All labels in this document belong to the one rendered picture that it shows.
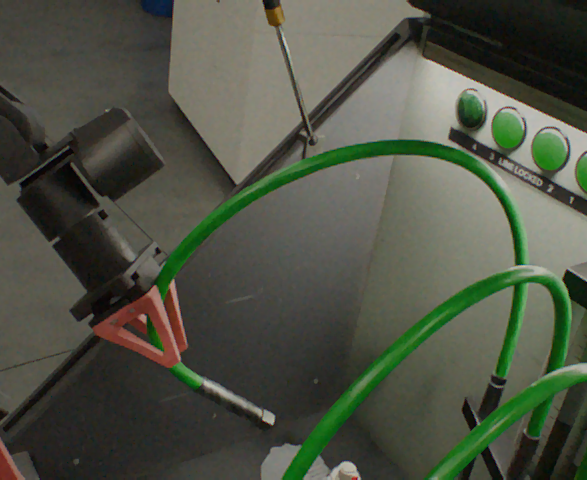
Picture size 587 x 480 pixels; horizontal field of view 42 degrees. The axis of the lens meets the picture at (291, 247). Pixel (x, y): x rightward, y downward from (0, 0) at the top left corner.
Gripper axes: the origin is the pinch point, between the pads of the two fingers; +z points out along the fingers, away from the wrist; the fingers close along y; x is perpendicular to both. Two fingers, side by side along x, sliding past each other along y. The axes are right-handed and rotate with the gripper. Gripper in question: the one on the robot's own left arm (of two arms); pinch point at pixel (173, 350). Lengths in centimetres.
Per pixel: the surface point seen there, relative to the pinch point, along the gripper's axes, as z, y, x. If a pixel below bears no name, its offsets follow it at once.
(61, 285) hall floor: 2, 195, 116
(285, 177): -7.8, -1.0, -18.5
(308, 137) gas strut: -7.0, 27.6, -17.8
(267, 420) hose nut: 12.7, 5.0, -1.1
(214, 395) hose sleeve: 6.6, 2.5, 0.6
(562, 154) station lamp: 8.4, 17.2, -40.5
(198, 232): -8.1, -1.9, -9.6
